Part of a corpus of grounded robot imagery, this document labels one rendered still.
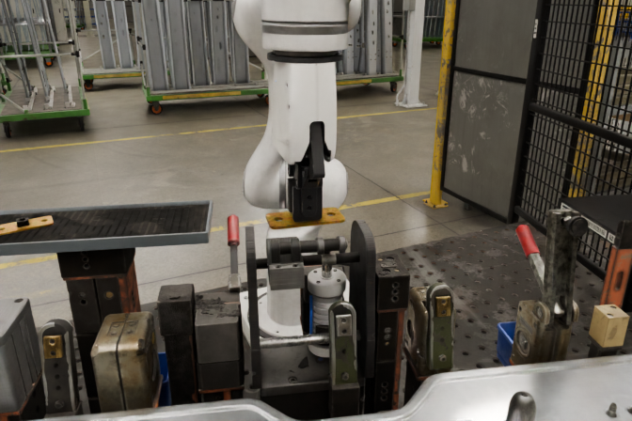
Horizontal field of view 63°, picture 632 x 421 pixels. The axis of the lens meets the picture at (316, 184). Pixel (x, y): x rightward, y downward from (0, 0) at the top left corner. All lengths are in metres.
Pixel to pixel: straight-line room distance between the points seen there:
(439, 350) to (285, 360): 0.24
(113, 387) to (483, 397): 0.49
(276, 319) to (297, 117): 0.86
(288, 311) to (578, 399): 0.68
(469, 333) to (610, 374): 0.59
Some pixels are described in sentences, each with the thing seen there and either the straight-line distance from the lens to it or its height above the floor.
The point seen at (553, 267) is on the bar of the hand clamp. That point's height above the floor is 1.14.
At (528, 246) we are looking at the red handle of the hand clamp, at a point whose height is 1.13.
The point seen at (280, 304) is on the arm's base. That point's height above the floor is 0.82.
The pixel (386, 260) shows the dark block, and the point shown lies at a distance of 0.82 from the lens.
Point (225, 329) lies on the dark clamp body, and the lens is 0.76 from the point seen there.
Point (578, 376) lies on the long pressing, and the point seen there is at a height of 1.00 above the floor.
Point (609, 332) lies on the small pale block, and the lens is 0.90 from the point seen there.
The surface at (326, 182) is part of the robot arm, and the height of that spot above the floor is 1.13.
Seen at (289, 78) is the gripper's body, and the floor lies 1.43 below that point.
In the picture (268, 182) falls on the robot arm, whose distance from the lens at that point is 1.09.
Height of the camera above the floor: 1.50
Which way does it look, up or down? 20 degrees down
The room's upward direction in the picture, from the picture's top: straight up
